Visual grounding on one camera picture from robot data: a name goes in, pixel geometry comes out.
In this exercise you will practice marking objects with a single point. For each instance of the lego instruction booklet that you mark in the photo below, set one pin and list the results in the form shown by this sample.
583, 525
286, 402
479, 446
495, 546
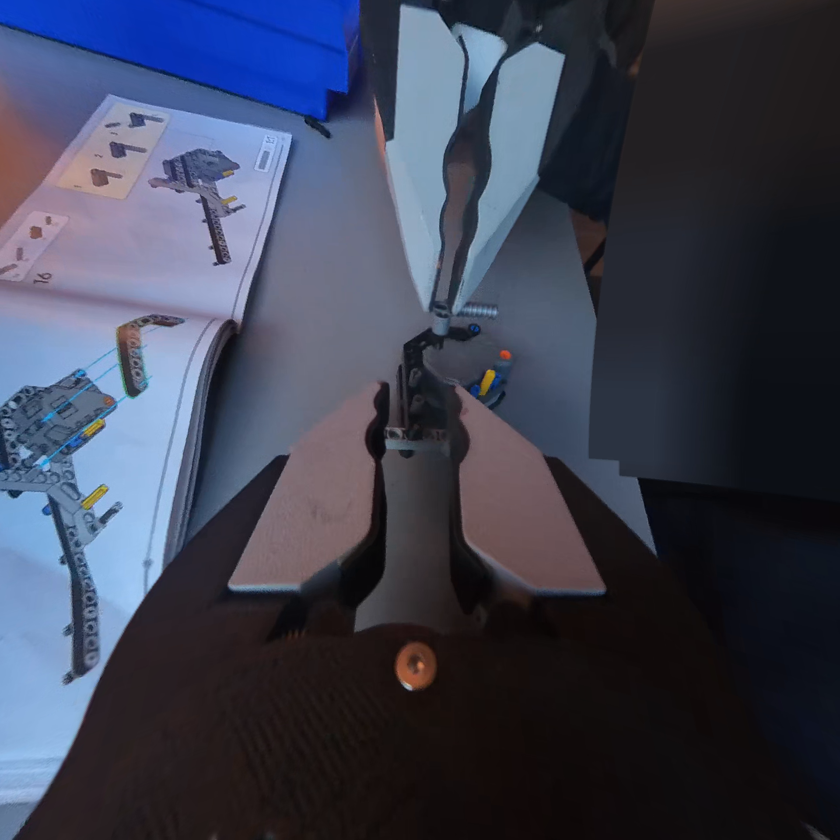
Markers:
131, 262

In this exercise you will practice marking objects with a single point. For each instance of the grey lego worm gear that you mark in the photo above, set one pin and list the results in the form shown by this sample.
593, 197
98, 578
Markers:
479, 310

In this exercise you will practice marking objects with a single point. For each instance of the small black part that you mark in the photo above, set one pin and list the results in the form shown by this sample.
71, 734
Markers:
317, 127

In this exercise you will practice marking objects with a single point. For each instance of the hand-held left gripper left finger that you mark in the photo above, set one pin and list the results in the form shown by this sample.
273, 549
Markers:
308, 512

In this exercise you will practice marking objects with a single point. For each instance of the small lego pin connector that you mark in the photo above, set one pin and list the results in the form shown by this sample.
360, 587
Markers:
440, 318

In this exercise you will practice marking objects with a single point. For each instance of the grey black lego assembly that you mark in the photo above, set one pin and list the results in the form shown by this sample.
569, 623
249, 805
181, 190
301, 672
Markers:
417, 394

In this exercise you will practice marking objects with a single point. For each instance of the blue plastic box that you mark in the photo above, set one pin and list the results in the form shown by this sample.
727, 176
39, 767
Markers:
197, 39

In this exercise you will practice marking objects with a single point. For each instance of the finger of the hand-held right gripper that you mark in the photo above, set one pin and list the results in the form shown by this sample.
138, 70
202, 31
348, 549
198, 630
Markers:
420, 131
518, 131

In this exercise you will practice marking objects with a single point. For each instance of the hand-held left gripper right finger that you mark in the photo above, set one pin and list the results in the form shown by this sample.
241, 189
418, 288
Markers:
525, 512

